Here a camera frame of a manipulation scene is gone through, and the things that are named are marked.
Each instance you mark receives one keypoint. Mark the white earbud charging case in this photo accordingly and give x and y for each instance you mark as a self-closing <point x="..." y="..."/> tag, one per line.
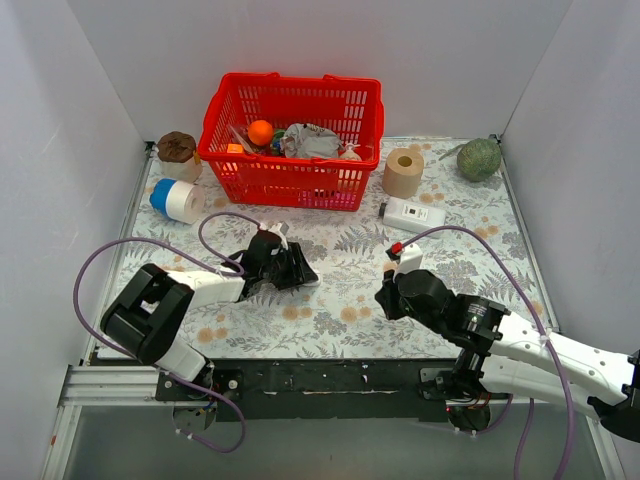
<point x="313" y="283"/>

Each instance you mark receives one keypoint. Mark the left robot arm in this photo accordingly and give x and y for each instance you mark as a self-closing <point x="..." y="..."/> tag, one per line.
<point x="145" y="318"/>

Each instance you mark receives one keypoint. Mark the floral table mat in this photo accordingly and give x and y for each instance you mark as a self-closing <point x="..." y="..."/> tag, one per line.
<point x="484" y="251"/>

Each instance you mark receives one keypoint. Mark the green melon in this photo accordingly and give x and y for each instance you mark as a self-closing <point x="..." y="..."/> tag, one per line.
<point x="479" y="159"/>

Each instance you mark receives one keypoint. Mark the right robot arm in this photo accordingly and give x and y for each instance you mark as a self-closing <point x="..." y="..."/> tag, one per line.
<point x="503" y="353"/>

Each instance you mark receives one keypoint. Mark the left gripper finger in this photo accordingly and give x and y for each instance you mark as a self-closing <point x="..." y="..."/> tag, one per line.
<point x="260" y="290"/>
<point x="301" y="271"/>

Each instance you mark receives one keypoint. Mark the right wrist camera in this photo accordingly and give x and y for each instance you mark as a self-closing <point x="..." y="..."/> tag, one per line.
<point x="405" y="259"/>

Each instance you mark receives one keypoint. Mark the beige toy in basket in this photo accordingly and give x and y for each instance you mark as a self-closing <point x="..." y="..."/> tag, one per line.
<point x="350" y="154"/>

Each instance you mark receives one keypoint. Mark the crumpled grey foil bag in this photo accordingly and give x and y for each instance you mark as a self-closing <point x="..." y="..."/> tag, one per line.
<point x="307" y="141"/>

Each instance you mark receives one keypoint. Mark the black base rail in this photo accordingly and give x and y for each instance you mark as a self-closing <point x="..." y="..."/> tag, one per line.
<point x="274" y="389"/>

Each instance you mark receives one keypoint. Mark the white rectangular bottle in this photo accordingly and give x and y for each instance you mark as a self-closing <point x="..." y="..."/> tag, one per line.
<point x="410" y="216"/>

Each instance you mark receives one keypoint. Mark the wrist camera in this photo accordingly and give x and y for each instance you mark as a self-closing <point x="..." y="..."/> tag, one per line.
<point x="279" y="229"/>
<point x="405" y="259"/>

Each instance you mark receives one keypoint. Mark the orange fruit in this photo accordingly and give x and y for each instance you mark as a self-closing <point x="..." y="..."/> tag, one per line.
<point x="260" y="132"/>

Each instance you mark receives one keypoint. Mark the small orange box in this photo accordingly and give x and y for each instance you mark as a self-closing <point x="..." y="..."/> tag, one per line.
<point x="235" y="148"/>

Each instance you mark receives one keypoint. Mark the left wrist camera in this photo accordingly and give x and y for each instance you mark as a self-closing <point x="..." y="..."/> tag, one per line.
<point x="279" y="229"/>

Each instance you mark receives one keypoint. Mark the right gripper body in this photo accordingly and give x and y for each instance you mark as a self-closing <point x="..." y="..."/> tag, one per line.
<point x="387" y="297"/>

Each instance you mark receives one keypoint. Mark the brown paper roll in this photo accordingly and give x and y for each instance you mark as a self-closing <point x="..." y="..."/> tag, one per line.
<point x="403" y="173"/>

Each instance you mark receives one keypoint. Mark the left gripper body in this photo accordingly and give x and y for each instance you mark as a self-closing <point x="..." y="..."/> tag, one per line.
<point x="288" y="265"/>

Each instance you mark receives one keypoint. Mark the red plastic shopping basket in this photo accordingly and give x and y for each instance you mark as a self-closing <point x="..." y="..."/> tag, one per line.
<point x="350" y="107"/>

